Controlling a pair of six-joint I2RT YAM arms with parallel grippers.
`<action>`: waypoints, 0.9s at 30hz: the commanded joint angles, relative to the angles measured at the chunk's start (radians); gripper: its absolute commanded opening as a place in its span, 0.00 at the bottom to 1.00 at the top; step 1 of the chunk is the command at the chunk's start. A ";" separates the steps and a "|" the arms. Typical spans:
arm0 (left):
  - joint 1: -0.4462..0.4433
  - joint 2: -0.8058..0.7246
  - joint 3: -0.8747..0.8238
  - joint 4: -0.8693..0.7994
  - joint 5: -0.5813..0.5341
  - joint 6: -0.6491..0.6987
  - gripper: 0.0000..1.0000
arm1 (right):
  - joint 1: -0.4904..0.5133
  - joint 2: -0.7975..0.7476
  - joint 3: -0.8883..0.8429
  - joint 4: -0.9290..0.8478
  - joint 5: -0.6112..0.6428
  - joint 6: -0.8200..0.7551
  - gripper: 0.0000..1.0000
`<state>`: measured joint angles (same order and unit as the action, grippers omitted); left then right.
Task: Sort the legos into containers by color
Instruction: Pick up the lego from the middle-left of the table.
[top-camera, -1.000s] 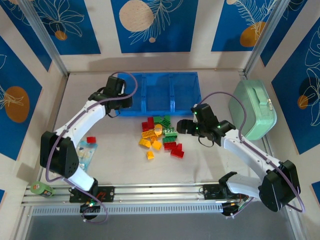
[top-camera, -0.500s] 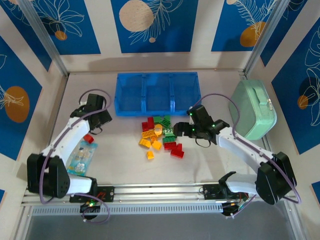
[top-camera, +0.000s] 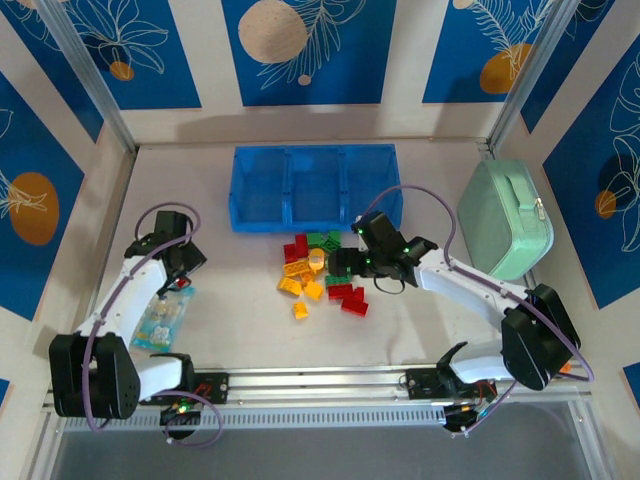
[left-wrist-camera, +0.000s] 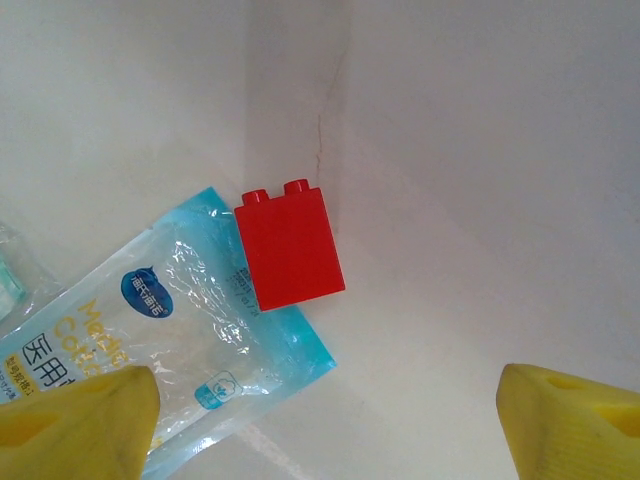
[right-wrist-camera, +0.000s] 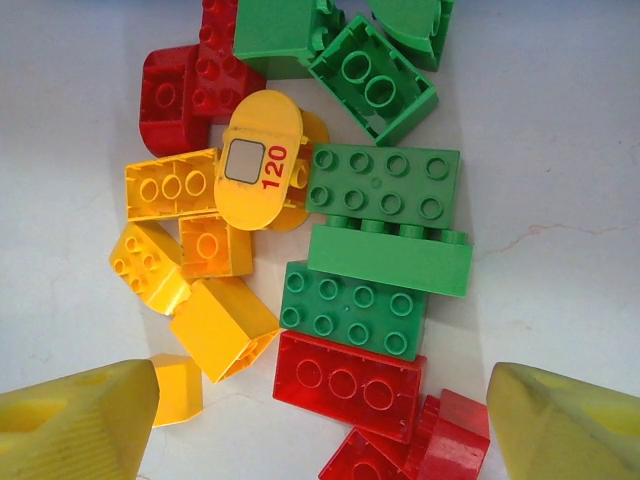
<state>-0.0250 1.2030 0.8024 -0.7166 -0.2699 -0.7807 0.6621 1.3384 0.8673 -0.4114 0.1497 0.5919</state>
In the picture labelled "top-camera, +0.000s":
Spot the clear plastic bag with parts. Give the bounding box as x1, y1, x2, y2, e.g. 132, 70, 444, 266
129, 286, 197, 352

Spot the blue three-compartment plastic bin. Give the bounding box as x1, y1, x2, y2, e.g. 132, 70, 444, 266
228, 144, 406, 236

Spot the mint green zip case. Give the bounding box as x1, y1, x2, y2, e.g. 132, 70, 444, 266
456, 159, 556, 282

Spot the left base electronics board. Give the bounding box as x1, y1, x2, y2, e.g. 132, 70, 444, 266
159, 399, 202, 427

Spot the base electronics board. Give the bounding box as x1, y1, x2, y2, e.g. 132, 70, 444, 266
159, 399, 202, 427
441, 401, 494, 435

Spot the right base electronics board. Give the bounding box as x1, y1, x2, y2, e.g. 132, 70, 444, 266
441, 401, 494, 435

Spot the black right gripper cable loop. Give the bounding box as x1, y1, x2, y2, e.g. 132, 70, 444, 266
373, 276, 406, 298

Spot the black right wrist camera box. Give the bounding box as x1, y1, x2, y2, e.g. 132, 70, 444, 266
355, 211, 402, 248

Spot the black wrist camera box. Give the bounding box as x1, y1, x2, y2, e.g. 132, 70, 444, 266
355, 211, 402, 248
151, 210, 195, 241

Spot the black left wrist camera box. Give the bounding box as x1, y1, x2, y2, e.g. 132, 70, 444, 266
151, 210, 195, 241

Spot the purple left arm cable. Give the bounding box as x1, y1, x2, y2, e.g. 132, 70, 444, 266
81, 201, 202, 433

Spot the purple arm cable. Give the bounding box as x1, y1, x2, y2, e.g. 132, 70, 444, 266
81, 201, 202, 433
355, 184, 597, 441

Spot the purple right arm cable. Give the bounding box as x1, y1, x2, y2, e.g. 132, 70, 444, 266
355, 184, 597, 441

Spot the aluminium mounting rail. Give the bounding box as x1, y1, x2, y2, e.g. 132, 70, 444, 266
42, 366, 596, 417

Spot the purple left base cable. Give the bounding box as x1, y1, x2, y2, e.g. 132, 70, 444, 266
162, 389, 224, 448

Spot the grey slotted cable duct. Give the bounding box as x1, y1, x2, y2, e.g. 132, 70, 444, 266
62, 405, 449, 433

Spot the blue floral wall panel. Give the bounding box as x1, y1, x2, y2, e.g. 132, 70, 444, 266
221, 0, 398, 108
519, 0, 618, 134
541, 34, 640, 311
0, 69, 87, 323
51, 0, 203, 111
421, 0, 557, 105
0, 0, 105, 145

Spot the aluminium frame post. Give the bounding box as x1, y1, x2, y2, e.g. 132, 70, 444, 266
36, 0, 140, 154
486, 0, 575, 152

